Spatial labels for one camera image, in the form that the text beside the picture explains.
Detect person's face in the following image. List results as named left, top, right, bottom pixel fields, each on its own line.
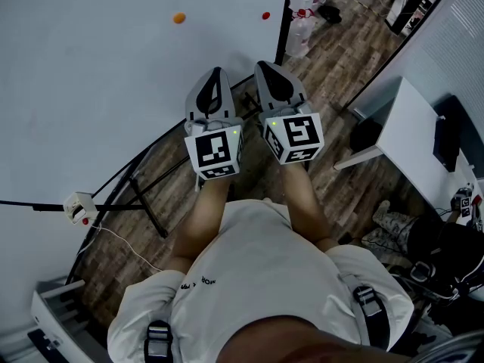
left=215, top=315, right=411, bottom=363

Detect black bin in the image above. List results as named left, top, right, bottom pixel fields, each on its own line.
left=349, top=119, right=383, bottom=153

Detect person's right harness strap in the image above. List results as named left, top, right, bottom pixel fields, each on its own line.
left=352, top=285, right=390, bottom=351

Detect large white desk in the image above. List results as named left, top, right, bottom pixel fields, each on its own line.
left=332, top=76, right=484, bottom=219

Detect large clear water bottle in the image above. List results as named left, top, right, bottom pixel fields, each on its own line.
left=285, top=8, right=318, bottom=59

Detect large black-framed whiteboard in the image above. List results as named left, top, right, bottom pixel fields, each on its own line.
left=0, top=0, right=296, bottom=219

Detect black whiteboard stand legs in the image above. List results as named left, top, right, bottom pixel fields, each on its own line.
left=94, top=91, right=265, bottom=240

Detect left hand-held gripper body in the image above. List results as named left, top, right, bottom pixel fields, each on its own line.
left=183, top=112, right=245, bottom=182

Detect black box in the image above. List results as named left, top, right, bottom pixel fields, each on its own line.
left=433, top=115, right=461, bottom=172

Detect white floor cable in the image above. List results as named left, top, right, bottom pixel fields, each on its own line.
left=75, top=223, right=163, bottom=272

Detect black floor item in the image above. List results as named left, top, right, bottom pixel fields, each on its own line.
left=317, top=5, right=343, bottom=25

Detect person's right forearm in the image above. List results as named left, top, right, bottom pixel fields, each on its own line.
left=281, top=160, right=334, bottom=252

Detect person's left forearm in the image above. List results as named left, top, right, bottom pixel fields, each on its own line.
left=172, top=175, right=231, bottom=261

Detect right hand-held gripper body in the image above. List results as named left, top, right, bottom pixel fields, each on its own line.
left=259, top=99, right=326, bottom=165

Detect white box with red button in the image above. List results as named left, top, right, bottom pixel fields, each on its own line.
left=63, top=191, right=98, bottom=226

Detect spare gripper device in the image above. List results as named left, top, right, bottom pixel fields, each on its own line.
left=449, top=182, right=484, bottom=229

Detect person's left harness strap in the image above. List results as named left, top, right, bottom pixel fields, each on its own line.
left=143, top=319, right=174, bottom=363

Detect black desk mat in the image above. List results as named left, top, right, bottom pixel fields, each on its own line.
left=26, top=329, right=64, bottom=363

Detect narrow white desk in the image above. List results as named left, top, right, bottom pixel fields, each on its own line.
left=28, top=278, right=110, bottom=363

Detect person's harness strap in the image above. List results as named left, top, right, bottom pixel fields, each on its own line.
left=143, top=319, right=174, bottom=363
left=352, top=285, right=390, bottom=351

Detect person's white shirt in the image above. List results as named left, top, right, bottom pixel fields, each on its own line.
left=107, top=198, right=415, bottom=363

